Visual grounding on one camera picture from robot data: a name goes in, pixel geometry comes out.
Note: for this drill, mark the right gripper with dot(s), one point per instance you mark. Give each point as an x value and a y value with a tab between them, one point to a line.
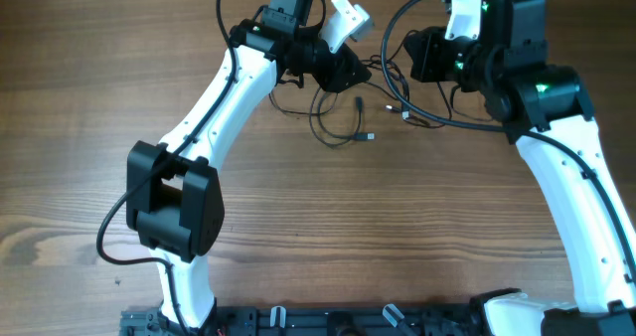
424	57

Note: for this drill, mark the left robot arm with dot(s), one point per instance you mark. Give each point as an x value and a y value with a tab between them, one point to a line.
175	203

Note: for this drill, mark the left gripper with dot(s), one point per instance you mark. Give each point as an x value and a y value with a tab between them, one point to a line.
344	65

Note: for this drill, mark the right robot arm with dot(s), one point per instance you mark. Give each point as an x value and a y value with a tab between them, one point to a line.
499	49

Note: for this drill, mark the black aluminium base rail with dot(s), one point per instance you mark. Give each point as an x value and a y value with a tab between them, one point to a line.
435	319

